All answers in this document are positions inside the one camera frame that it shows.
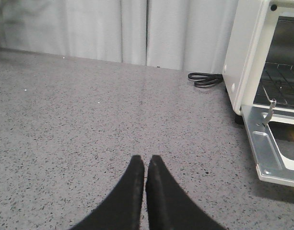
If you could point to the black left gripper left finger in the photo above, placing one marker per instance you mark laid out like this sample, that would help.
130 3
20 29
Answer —
121 209

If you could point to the white Toshiba toaster oven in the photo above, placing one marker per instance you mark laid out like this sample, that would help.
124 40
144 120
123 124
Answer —
263 31

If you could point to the oven glass door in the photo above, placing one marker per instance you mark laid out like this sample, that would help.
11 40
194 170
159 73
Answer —
272 143

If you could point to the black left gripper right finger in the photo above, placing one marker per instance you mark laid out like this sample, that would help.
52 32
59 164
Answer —
168 206

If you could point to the grey curtain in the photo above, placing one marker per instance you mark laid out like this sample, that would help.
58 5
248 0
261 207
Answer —
191 35

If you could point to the wire oven rack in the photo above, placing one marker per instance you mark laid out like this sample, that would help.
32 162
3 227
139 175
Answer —
276 82

